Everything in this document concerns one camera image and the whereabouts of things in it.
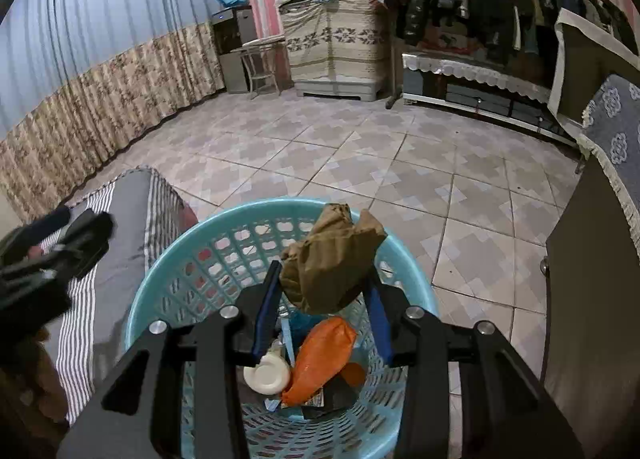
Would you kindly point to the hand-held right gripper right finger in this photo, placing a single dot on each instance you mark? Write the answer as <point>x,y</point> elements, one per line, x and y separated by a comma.
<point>377,324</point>

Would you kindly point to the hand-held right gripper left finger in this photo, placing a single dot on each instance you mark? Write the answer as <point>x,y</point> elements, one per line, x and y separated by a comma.
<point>265,319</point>

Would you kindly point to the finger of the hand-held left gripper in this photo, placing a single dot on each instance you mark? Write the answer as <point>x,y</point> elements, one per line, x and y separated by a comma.
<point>90,239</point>
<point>30,236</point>

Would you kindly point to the white blue paper wrapper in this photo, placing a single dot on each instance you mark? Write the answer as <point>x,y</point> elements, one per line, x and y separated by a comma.
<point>286,339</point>

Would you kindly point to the blue plastic bag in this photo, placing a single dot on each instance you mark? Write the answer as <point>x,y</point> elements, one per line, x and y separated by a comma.
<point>305,326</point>

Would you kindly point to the orange plastic lid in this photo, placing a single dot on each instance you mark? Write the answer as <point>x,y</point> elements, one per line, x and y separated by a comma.
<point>356,375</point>

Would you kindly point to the orange plastic bag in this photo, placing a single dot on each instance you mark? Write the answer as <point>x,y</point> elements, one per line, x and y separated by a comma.
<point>320,359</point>

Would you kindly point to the teal plastic basket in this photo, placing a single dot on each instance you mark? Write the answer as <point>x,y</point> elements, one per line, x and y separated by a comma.
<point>155,276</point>

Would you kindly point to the brown paper bag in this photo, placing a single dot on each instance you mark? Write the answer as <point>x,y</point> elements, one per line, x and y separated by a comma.
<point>330,264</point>

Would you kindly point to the black block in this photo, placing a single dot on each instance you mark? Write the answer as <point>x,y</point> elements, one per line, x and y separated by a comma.
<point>337,396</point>

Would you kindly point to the blue floral curtain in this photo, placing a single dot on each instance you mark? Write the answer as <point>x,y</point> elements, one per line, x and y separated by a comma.
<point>100,39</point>

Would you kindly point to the dark wooden cabinet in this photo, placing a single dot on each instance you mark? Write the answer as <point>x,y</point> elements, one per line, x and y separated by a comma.
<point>590,314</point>

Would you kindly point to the metal clothes rack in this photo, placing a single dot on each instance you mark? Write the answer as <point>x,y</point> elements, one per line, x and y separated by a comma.
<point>392,101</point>

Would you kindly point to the grey water dispenser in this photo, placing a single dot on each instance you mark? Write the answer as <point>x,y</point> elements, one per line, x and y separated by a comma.
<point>230,64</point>

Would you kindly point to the low dark cabinet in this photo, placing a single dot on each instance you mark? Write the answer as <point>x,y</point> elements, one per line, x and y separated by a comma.
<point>465,99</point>

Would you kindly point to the small metal stool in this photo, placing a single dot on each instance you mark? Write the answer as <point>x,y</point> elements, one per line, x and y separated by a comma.
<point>260,43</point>

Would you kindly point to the white lace cloth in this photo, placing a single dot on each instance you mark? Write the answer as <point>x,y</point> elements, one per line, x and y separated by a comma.
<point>450,70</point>

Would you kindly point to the cloth covered cabinet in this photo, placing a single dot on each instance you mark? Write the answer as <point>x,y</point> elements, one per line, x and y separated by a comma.
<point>335,54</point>

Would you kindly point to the blue floral fringed cloth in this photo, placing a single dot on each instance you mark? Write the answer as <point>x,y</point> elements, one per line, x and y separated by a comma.
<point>617,134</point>

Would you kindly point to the dark panel with white trim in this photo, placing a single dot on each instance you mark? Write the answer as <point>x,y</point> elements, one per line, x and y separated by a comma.
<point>590,79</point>

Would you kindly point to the row of hanging clothes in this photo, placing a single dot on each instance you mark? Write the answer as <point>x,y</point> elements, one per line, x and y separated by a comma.
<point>490,9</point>

